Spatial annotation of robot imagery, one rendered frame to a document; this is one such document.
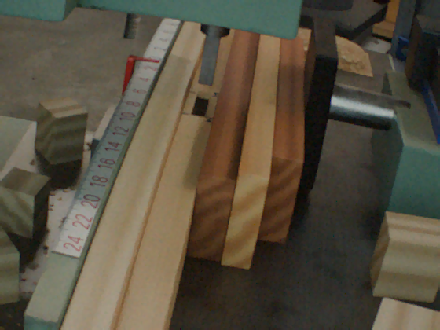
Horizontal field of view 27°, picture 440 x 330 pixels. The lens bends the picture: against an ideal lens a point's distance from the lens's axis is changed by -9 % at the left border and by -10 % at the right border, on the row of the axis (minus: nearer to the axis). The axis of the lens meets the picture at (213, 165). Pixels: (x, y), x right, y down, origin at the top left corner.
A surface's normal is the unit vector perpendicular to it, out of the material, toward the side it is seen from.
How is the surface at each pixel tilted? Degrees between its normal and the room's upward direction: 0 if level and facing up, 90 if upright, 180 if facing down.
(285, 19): 90
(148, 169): 0
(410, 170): 90
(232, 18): 90
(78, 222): 0
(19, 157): 0
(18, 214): 90
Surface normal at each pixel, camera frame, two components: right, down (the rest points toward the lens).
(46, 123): -0.78, 0.16
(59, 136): 0.60, 0.44
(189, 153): 0.16, -0.89
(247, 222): -0.10, 0.43
